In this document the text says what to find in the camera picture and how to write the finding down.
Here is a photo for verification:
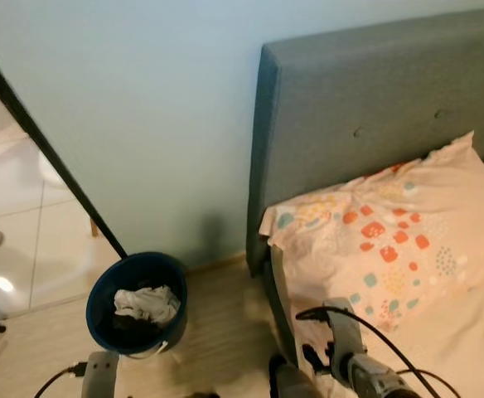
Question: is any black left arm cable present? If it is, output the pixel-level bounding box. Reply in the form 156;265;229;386
33;362;87;398

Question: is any grey upholstered headboard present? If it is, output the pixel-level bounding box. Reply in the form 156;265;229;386
246;8;484;279

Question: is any dark bed frame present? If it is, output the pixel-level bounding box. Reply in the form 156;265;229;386
259;249;301;366

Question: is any blue round waste bin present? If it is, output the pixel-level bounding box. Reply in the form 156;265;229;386
86;251;189;359

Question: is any black door frame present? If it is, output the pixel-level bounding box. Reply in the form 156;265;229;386
0;40;129;260

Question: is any crumpled white paper trash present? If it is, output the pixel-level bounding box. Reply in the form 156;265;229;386
114;284;181;326

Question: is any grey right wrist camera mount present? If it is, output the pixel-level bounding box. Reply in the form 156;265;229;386
323;297;367;357

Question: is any silver robot right leg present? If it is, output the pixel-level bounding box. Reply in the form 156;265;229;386
269;355;322;398

